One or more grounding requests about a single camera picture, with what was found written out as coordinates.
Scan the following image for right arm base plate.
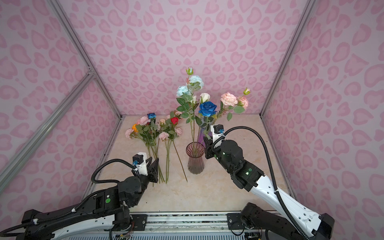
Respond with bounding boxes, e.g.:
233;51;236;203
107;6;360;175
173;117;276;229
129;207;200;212
226;213;248;231

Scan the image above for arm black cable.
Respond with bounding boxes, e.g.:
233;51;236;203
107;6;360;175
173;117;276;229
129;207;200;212
223;125;310;240
0;158;137;238

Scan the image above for light blue rose stem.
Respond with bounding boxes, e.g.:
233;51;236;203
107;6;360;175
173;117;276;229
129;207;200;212
176;68;204;154

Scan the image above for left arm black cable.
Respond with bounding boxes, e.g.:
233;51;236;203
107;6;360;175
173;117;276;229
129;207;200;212
0;158;137;238

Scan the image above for blue purple glass vase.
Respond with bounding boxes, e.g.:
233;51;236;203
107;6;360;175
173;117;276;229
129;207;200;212
198;126;212;148

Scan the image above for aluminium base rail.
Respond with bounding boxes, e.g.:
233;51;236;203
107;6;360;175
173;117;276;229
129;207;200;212
55;211;320;240

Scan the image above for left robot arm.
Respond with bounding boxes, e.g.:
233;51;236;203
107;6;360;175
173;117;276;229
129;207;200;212
16;154;159;240

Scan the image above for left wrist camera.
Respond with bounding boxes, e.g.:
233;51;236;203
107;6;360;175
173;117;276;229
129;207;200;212
133;152;148;177

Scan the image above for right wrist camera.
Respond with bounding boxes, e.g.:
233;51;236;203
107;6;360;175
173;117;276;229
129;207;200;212
210;124;225;146

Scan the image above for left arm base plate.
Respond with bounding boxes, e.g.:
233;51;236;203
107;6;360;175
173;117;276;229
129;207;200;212
112;213;148;232

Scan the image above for diagonal aluminium frame bar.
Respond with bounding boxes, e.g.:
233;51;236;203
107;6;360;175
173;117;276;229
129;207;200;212
1;71;95;193

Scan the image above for pink rose stem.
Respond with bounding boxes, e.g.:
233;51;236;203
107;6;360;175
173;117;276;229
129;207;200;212
213;88;251;123

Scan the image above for maroon grey glass vase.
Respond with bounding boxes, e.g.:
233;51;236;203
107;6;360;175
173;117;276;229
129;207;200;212
186;142;205;175

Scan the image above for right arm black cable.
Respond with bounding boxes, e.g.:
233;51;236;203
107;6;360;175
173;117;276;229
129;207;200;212
223;125;310;240

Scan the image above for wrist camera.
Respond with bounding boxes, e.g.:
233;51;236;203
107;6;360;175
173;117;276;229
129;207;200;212
133;152;148;177
210;124;225;146

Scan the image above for white rose stem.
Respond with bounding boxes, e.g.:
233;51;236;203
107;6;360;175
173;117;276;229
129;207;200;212
196;93;211;134

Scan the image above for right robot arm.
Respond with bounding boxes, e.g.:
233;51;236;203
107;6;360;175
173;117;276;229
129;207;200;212
204;138;335;240

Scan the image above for dark blue rose stem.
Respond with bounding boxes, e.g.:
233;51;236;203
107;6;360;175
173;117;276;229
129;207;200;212
197;101;217;128

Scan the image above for red rose stem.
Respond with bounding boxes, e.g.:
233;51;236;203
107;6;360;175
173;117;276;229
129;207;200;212
159;111;188;184

